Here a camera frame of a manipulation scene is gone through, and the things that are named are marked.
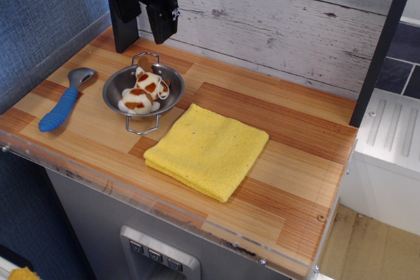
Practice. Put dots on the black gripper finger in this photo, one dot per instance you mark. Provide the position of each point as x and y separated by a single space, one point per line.
163 22
126 10

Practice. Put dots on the yellow cloth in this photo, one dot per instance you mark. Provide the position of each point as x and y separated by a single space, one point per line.
207 152

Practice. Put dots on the clear acrylic table edge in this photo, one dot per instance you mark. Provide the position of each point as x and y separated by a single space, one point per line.
278 217

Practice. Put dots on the brown white plush toy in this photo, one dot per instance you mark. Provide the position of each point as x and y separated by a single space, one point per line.
148 90

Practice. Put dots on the silver dispenser button panel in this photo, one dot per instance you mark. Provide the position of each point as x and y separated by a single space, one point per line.
150 258

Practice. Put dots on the white ribbed cabinet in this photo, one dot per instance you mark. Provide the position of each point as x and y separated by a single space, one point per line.
382 179

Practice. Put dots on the yellow object bottom left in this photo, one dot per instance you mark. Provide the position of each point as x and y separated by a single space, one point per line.
23 274

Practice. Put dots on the black left frame post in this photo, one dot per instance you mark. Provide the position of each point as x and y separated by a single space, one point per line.
125 34

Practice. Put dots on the black frame post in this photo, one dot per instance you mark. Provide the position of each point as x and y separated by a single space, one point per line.
389 29
125 34

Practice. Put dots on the steel bowl with handles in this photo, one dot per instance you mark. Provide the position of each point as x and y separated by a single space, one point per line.
125 79

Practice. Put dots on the blue handled ice cream scoop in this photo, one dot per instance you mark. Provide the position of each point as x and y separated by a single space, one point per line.
53 119

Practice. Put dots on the black right frame post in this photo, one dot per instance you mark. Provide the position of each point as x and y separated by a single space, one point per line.
389 29

